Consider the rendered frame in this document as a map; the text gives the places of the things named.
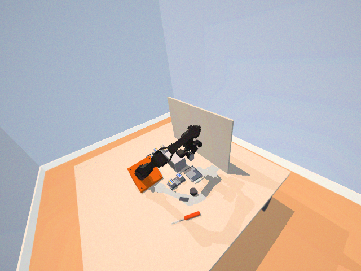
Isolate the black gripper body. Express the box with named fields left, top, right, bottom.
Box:
left=176, top=140, right=202, bottom=158

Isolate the orange-handled screwdriver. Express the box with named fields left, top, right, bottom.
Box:
left=171, top=211, right=200, bottom=224

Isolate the beige flat panel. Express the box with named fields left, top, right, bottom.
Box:
left=167, top=97, right=234, bottom=174

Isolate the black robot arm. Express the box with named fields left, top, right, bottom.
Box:
left=134, top=125, right=201, bottom=180

